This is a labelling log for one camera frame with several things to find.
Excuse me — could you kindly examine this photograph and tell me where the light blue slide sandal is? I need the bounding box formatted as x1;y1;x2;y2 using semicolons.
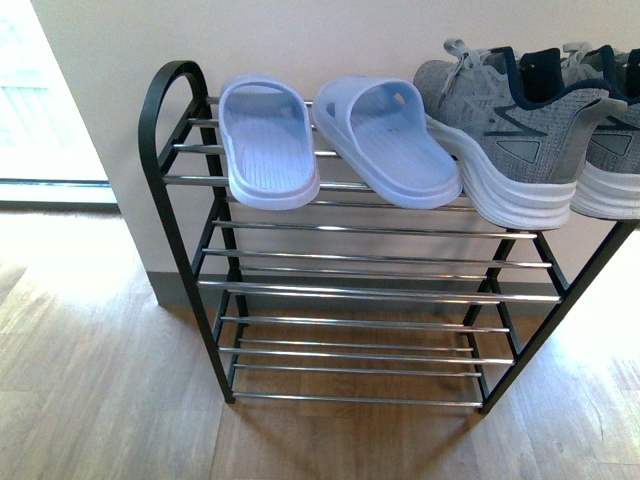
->
312;76;462;209
218;74;320;210

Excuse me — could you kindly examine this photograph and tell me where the grey knit sneaker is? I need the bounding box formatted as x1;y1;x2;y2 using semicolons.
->
413;39;627;231
562;42;639;221

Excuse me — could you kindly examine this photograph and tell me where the black metal shoe rack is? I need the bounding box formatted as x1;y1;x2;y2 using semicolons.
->
138;61;637;413

